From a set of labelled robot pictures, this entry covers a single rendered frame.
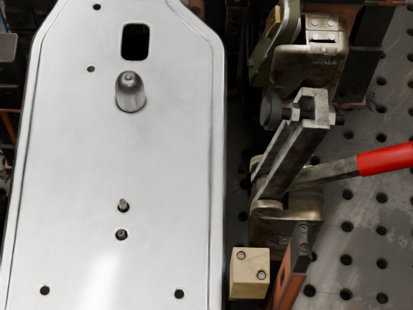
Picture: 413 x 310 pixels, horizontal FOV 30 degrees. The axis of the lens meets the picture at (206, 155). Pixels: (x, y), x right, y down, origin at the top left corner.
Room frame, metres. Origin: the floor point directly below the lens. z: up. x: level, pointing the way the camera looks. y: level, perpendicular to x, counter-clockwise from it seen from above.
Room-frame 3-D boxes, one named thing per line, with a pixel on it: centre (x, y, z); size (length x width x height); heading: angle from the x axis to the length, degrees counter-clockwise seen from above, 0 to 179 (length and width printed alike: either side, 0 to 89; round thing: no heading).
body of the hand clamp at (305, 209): (0.30, -0.08, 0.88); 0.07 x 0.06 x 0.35; 92
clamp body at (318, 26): (0.47, -0.11, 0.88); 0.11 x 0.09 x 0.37; 92
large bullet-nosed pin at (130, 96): (0.42, 0.09, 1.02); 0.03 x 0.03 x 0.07
